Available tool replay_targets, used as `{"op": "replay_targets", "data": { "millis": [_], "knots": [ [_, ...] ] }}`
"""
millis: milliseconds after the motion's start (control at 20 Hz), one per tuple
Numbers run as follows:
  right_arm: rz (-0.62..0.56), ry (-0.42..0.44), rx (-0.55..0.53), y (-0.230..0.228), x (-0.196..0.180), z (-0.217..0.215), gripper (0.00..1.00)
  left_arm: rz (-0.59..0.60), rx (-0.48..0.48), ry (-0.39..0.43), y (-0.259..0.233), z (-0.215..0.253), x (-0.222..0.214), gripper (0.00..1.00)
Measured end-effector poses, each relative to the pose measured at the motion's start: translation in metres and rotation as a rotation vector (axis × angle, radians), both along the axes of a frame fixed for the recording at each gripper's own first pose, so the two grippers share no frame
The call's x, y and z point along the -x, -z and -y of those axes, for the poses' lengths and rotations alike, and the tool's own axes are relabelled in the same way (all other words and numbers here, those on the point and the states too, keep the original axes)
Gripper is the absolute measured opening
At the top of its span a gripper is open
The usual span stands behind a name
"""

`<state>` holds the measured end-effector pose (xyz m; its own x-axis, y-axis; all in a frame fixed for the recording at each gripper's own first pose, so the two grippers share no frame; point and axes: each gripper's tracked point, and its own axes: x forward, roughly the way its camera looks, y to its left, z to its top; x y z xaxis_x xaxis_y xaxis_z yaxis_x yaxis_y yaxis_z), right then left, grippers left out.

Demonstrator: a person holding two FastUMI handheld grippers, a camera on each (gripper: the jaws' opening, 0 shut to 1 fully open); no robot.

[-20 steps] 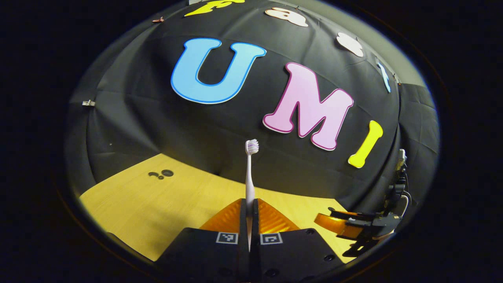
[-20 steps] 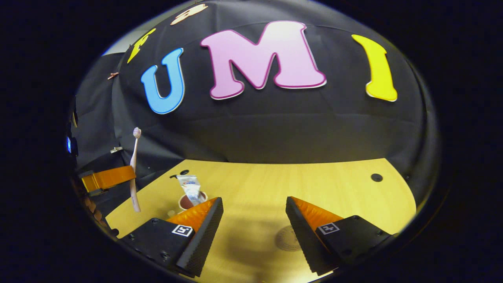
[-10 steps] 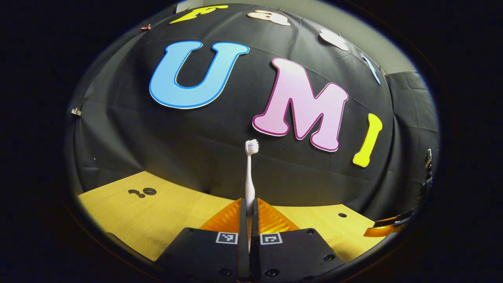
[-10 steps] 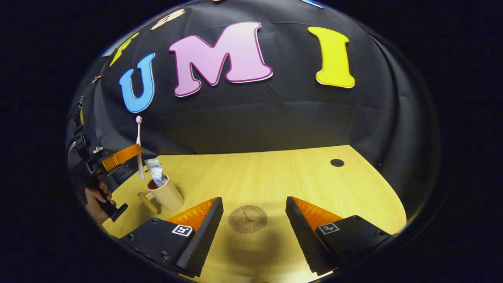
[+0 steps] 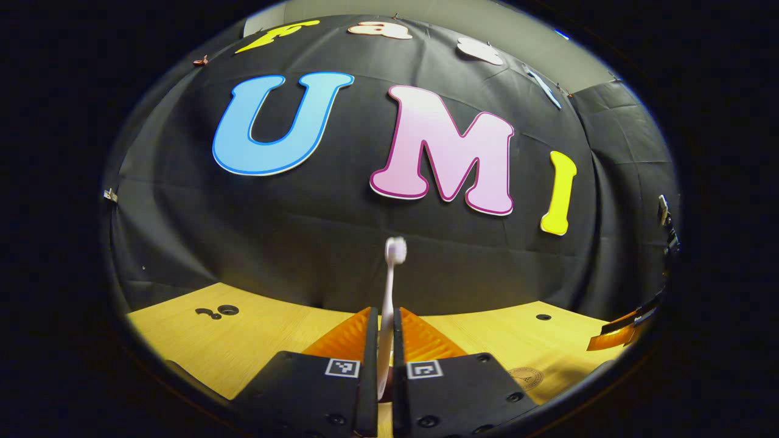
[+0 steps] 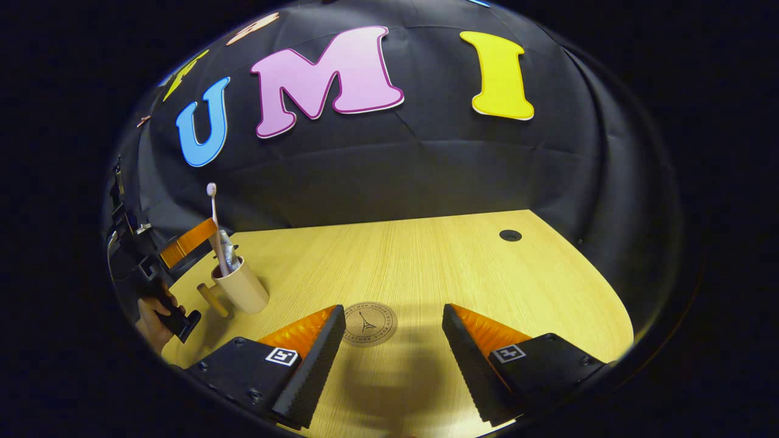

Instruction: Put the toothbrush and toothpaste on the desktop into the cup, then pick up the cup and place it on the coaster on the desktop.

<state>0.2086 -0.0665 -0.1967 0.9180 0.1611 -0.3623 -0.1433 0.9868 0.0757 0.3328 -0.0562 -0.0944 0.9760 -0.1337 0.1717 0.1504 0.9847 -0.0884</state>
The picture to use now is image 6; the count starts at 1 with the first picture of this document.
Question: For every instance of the wooden desktop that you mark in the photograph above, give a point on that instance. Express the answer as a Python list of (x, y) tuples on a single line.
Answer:
[(456, 274)]

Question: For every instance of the small copper clip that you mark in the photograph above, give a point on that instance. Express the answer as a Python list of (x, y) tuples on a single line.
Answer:
[(143, 120)]

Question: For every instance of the white toothbrush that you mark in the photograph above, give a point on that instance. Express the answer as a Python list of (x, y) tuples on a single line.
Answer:
[(214, 225)]

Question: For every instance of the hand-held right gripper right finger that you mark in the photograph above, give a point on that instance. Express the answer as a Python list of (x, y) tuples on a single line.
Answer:
[(544, 370)]

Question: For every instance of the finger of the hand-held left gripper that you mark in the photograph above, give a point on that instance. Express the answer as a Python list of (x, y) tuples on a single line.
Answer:
[(188, 242)]

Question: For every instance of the black desk grommet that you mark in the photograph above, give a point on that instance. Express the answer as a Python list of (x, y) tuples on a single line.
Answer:
[(510, 235)]

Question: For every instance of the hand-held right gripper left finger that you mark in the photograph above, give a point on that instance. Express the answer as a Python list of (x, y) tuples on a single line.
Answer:
[(255, 371)]

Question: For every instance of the black backdrop cloth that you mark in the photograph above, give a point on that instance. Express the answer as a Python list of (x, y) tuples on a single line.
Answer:
[(426, 170)]

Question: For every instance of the white toothpaste tube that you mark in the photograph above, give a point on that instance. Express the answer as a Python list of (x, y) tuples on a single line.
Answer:
[(229, 249)]

